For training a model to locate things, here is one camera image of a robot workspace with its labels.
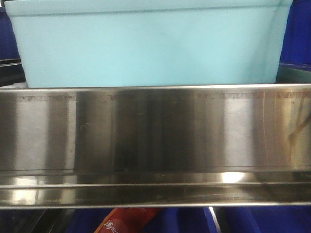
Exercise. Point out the light blue plastic bin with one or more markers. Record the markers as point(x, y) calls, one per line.
point(114, 43)

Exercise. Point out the blue crate behind light bin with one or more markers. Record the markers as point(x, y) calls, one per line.
point(297, 39)

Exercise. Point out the red printed package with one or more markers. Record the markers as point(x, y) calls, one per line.
point(127, 220)

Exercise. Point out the blue crate lower shelf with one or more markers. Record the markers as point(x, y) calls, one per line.
point(274, 219)

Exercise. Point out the stainless steel rack rail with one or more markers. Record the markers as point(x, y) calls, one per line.
point(229, 145)

